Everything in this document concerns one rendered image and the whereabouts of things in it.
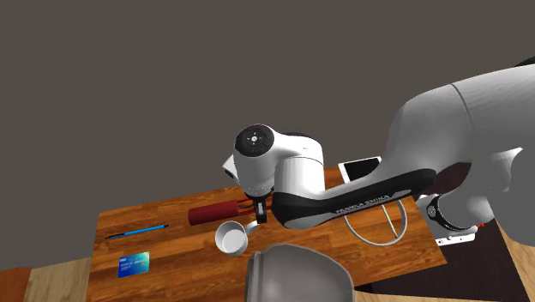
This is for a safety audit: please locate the blue pen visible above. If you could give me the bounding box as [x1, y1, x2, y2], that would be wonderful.
[104, 224, 171, 240]

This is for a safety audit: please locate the white mug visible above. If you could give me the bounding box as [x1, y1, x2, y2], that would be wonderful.
[214, 220, 261, 257]

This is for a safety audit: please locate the grey bowl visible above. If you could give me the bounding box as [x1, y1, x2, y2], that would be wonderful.
[243, 243, 357, 302]

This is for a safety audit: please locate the dark red cylinder case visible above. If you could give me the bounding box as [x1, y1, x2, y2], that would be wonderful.
[187, 197, 257, 227]

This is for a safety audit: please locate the brown wooden table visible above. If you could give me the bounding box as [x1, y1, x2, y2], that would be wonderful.
[85, 165, 449, 302]

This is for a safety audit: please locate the white wire ring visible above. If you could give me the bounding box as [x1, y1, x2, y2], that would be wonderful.
[343, 197, 409, 247]

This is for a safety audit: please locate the dark robot stand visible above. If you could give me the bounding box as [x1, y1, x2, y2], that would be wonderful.
[354, 217, 532, 302]

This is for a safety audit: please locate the blue card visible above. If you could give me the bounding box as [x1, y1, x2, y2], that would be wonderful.
[117, 251, 151, 280]

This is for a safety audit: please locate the white tablet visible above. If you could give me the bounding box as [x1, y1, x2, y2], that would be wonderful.
[337, 155, 384, 184]

